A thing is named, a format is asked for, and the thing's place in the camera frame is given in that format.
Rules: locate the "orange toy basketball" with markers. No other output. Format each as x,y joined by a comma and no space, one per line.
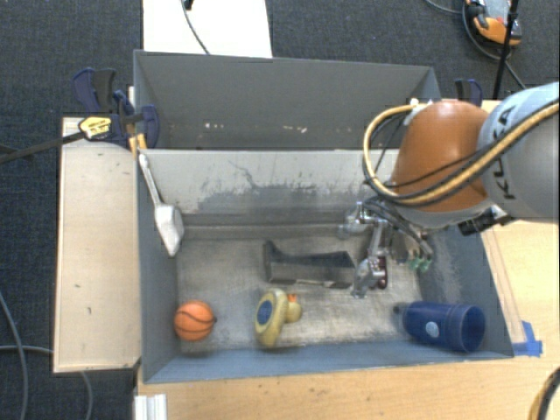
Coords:
194,321

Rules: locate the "yellow rubber duck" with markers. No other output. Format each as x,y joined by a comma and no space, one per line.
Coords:
294,311

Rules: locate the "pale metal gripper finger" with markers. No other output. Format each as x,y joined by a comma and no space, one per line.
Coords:
381,274
362,278

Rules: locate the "dark blue cup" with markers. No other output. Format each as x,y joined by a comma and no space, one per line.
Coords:
442,326

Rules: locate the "yellow disc with blue centre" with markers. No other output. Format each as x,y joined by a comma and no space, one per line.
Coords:
269,317

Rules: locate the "white plastic spoon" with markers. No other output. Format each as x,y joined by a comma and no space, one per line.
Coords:
168,228

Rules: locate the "black cylinder on white bracket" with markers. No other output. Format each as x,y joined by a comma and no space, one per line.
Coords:
481,222

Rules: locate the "dark grey flat block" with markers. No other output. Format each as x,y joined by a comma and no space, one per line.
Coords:
306,267

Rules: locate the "grey metal bin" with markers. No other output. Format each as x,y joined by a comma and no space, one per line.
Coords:
245,103

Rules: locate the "pale wood board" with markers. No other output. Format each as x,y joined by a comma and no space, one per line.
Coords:
96,256

